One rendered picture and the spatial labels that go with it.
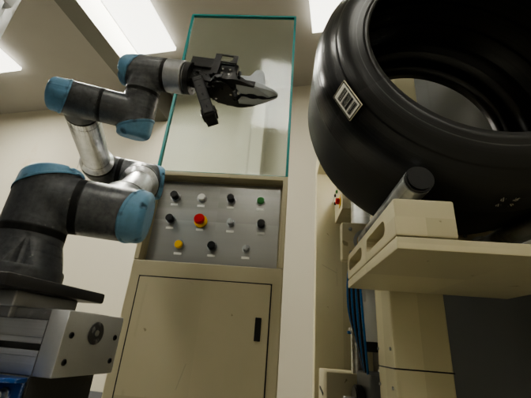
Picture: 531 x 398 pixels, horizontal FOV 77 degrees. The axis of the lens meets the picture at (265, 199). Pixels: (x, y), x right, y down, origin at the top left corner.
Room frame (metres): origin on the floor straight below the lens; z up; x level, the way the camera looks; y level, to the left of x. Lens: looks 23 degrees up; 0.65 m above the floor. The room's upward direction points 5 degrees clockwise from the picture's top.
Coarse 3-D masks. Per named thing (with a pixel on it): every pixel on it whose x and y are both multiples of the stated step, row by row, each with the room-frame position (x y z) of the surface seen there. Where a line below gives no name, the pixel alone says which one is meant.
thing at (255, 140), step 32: (192, 32) 1.25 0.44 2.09; (224, 32) 1.24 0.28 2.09; (256, 32) 1.23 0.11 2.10; (288, 32) 1.22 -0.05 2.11; (256, 64) 1.23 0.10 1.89; (288, 64) 1.22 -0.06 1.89; (192, 96) 1.25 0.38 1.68; (288, 96) 1.22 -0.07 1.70; (192, 128) 1.24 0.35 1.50; (224, 128) 1.23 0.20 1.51; (256, 128) 1.23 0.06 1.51; (288, 128) 1.21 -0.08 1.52; (160, 160) 1.24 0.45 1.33; (192, 160) 1.24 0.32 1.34; (224, 160) 1.23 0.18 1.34; (256, 160) 1.22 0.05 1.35; (288, 160) 1.21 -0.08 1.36
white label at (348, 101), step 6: (342, 84) 0.46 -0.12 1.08; (342, 90) 0.46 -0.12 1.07; (348, 90) 0.45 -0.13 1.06; (336, 96) 0.48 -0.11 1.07; (342, 96) 0.47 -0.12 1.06; (348, 96) 0.46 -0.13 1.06; (354, 96) 0.45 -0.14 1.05; (342, 102) 0.48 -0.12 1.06; (348, 102) 0.47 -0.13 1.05; (354, 102) 0.46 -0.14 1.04; (360, 102) 0.45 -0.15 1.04; (342, 108) 0.48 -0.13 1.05; (348, 108) 0.47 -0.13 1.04; (354, 108) 0.46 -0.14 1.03; (348, 114) 0.48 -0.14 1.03; (354, 114) 0.47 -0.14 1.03
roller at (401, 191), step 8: (416, 168) 0.45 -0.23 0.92; (424, 168) 0.45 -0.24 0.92; (408, 176) 0.45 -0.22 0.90; (416, 176) 0.45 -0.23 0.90; (424, 176) 0.45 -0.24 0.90; (432, 176) 0.45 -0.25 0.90; (400, 184) 0.48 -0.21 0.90; (408, 184) 0.46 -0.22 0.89; (416, 184) 0.45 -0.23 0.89; (424, 184) 0.45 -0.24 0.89; (432, 184) 0.45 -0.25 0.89; (392, 192) 0.52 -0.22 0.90; (400, 192) 0.49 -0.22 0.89; (408, 192) 0.47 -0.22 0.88; (416, 192) 0.46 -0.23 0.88; (424, 192) 0.46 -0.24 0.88; (384, 208) 0.57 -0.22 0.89; (376, 216) 0.62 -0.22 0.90; (368, 224) 0.68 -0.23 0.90
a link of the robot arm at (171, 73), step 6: (168, 60) 0.56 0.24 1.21; (174, 60) 0.56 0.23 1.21; (180, 60) 0.57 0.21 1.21; (168, 66) 0.56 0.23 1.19; (174, 66) 0.56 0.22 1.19; (180, 66) 0.56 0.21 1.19; (162, 72) 0.57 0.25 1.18; (168, 72) 0.57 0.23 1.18; (174, 72) 0.57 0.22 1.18; (180, 72) 0.57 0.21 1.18; (162, 78) 0.58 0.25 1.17; (168, 78) 0.58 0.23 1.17; (174, 78) 0.57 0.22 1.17; (180, 78) 0.58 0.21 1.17; (168, 84) 0.59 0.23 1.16; (174, 84) 0.59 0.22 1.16; (180, 84) 0.59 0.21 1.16; (168, 90) 0.61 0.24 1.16; (174, 90) 0.60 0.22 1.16; (180, 90) 0.60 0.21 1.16
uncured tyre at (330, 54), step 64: (384, 0) 0.46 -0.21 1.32; (448, 0) 0.55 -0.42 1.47; (512, 0) 0.51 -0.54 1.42; (320, 64) 0.50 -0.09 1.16; (384, 64) 0.72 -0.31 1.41; (448, 64) 0.71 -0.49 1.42; (512, 64) 0.64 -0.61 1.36; (320, 128) 0.59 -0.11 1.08; (384, 128) 0.46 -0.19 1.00; (448, 128) 0.44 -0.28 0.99; (512, 128) 0.70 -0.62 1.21; (384, 192) 0.58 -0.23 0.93; (448, 192) 0.50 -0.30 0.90; (512, 192) 0.47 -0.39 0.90
